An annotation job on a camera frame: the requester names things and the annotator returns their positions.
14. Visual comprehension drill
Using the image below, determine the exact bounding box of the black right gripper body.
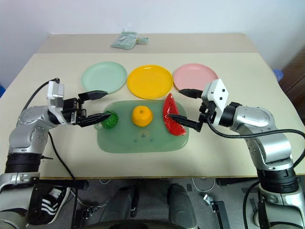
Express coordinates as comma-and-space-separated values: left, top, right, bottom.
198, 98, 216, 124

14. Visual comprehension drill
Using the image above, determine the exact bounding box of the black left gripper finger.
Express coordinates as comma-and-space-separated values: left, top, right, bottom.
72, 113, 112, 128
78, 90, 108, 101

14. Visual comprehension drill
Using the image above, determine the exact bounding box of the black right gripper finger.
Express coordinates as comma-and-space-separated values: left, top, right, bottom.
167, 114, 204, 133
179, 88, 204, 99

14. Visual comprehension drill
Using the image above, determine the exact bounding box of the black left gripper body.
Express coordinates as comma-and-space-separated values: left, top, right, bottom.
61, 97, 87, 126

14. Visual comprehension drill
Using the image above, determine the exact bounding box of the pink plate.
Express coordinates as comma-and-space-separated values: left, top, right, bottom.
173, 62, 219, 92

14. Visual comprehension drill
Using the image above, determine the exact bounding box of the green vegetable toy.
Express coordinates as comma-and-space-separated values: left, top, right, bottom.
94, 110, 120, 132

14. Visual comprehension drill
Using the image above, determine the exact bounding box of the light green plate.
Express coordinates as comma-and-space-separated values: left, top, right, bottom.
81, 61, 128, 95

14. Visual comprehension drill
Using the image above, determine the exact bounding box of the yellow plate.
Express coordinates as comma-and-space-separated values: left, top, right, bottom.
126, 64, 174, 100

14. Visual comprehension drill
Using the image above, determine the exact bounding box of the orange toy fruit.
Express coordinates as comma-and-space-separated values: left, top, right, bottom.
131, 105, 153, 127

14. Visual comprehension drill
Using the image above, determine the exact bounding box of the red watermelon slice toy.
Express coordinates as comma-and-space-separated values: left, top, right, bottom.
162, 93, 187, 137

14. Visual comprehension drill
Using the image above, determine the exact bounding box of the translucent green tray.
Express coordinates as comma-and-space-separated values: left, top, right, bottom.
96, 100, 190, 154

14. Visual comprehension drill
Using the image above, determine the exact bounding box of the black bar under table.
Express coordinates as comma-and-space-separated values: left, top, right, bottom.
39, 178, 90, 191

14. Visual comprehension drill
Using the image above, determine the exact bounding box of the dark rounded shape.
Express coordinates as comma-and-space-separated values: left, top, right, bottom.
166, 183, 199, 229
98, 184, 141, 224

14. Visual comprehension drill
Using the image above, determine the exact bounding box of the brown wooden cabinet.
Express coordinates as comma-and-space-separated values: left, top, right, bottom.
278, 47, 305, 113

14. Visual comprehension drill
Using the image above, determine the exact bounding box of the black white-striped shoe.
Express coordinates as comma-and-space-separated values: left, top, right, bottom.
25, 185, 72, 225

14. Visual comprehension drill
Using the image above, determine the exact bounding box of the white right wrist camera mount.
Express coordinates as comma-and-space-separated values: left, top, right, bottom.
201, 78, 230, 127

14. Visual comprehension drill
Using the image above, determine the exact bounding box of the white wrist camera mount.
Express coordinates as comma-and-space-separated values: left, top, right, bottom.
201, 78, 230, 127
46, 80, 66, 111

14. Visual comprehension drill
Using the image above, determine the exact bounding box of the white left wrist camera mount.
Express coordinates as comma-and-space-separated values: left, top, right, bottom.
46, 80, 66, 111

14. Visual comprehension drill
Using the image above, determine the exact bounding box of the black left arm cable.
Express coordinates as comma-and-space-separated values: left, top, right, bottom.
22, 77, 79, 182

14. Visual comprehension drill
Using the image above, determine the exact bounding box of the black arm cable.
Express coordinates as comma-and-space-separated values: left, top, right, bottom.
22, 77, 79, 182
206, 118, 305, 229

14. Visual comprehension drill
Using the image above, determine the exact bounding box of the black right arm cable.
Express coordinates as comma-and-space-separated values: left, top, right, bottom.
206, 118, 305, 229

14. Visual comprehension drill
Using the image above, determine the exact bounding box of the white cable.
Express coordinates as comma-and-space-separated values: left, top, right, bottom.
191, 177, 217, 193

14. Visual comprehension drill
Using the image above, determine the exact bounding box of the black metal bracket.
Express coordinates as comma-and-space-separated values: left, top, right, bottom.
202, 194, 231, 229
71, 207, 96, 229

